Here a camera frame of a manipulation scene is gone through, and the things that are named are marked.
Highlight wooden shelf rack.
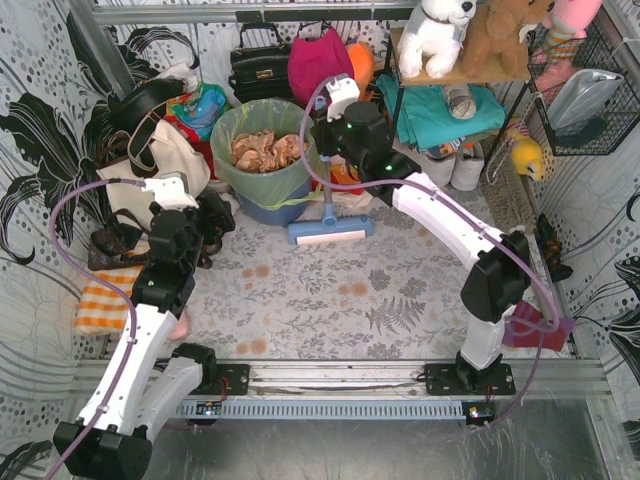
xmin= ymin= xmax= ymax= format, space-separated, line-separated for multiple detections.
xmin=383 ymin=28 xmax=531 ymax=145

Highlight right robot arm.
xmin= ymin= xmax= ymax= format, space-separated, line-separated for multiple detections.
xmin=310 ymin=101 xmax=531 ymax=395

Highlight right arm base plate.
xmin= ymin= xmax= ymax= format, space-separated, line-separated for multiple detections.
xmin=423 ymin=363 xmax=516 ymax=396

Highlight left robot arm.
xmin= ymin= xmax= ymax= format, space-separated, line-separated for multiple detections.
xmin=53 ymin=190 xmax=235 ymax=479

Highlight white sneakers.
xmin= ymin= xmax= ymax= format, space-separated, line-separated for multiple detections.
xmin=393 ymin=142 xmax=485 ymax=191

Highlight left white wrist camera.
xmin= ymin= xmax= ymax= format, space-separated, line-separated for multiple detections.
xmin=141 ymin=174 xmax=198 ymax=210

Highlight magenta fabric bag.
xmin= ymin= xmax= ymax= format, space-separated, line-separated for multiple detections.
xmin=287 ymin=27 xmax=354 ymax=105

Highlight white plush dog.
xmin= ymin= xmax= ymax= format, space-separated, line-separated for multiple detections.
xmin=398 ymin=0 xmax=477 ymax=79

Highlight pink plush toy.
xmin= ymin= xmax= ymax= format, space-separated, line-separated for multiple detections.
xmin=542 ymin=0 xmax=602 ymax=49

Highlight silver foil pouch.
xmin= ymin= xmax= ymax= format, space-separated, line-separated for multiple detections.
xmin=547 ymin=69 xmax=625 ymax=130

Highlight pink case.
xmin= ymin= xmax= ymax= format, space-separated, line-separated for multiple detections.
xmin=167 ymin=310 xmax=191 ymax=342

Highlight colourful folded clothes stack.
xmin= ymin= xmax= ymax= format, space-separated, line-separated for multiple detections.
xmin=164 ymin=83 xmax=230 ymax=180

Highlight brown teddy bear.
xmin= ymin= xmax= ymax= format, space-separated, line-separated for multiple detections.
xmin=461 ymin=0 xmax=555 ymax=79

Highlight orange checkered cloth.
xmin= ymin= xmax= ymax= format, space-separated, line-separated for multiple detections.
xmin=75 ymin=266 xmax=142 ymax=336

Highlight crumpled brown paper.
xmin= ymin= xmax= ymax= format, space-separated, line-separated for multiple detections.
xmin=231 ymin=130 xmax=302 ymax=174

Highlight green plastic trash bag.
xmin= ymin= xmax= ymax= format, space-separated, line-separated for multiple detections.
xmin=210 ymin=98 xmax=321 ymax=210

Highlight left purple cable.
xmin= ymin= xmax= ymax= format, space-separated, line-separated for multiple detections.
xmin=45 ymin=178 xmax=151 ymax=480

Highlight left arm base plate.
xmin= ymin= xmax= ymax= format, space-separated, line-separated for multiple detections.
xmin=190 ymin=363 xmax=250 ymax=396

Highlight cream canvas tote bag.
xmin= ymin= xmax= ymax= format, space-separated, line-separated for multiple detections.
xmin=97 ymin=120 xmax=211 ymax=229

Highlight blue floor mop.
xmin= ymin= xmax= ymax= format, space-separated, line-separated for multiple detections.
xmin=287 ymin=184 xmax=373 ymax=246

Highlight black leather handbag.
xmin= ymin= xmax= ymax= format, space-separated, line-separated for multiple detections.
xmin=228 ymin=22 xmax=293 ymax=103

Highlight orange plush toy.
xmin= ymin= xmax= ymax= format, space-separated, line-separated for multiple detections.
xmin=346 ymin=42 xmax=375 ymax=102

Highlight black wire basket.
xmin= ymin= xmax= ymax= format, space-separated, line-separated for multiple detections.
xmin=528 ymin=24 xmax=639 ymax=157

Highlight dark brown strap bag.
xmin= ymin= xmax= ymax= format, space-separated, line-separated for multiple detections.
xmin=88 ymin=209 xmax=149 ymax=271

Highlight teal folded cloth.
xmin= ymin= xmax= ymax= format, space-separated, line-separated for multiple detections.
xmin=376 ymin=74 xmax=506 ymax=149

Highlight blue plastic trash bin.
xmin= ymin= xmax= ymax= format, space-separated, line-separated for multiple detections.
xmin=236 ymin=180 xmax=312 ymax=227

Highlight yellow plush toy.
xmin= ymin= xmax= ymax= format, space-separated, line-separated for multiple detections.
xmin=510 ymin=128 xmax=544 ymax=181

